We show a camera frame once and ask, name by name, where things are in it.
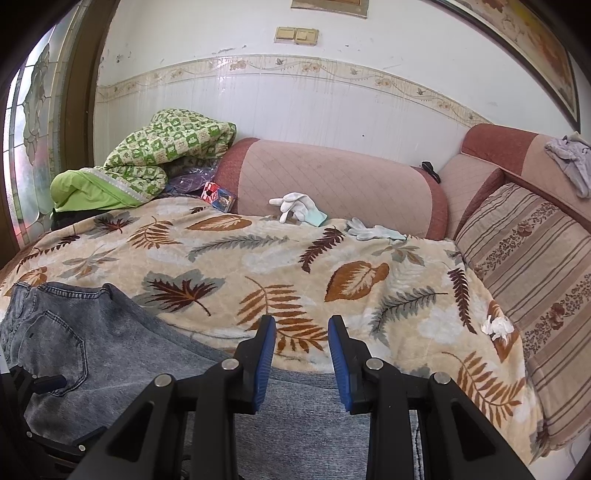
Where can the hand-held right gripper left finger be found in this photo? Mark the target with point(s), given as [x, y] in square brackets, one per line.
[263, 355]

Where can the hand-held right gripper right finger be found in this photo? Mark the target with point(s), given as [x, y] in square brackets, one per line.
[340, 364]

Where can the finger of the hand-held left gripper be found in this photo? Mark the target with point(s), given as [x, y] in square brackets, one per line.
[46, 383]
[74, 446]

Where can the grey denim pants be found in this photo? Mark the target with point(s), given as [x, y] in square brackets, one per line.
[120, 337]

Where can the beige leaf print blanket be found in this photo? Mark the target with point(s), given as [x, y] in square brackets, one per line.
[286, 258]

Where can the white glove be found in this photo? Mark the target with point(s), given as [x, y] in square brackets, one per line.
[369, 229]
[295, 203]

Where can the white crumpled tissue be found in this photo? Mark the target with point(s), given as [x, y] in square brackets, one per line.
[497, 327]

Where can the pink sofa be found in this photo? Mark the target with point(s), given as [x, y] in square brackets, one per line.
[332, 180]

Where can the purple plastic bag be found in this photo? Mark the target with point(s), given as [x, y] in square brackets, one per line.
[189, 181]

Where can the lime green pillow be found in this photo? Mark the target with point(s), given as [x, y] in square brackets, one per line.
[78, 189]

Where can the small black object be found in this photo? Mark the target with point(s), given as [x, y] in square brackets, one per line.
[429, 170]

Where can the striped floral sofa cushion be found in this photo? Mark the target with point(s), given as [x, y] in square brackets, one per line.
[531, 258]

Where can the green checked quilt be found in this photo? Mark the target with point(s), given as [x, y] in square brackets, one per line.
[171, 138]

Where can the stained glass window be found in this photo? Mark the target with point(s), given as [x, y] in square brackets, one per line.
[37, 138]

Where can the grey crumpled cloth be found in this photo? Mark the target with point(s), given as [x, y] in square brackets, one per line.
[572, 161]

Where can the large framed floral picture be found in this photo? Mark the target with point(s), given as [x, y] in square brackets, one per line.
[531, 41]

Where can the brown wooden door frame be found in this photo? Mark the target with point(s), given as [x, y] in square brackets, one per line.
[83, 92]

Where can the beige wall switch plate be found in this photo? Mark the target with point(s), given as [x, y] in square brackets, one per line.
[297, 35]

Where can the small framed wall picture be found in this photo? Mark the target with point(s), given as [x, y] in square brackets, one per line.
[330, 7]

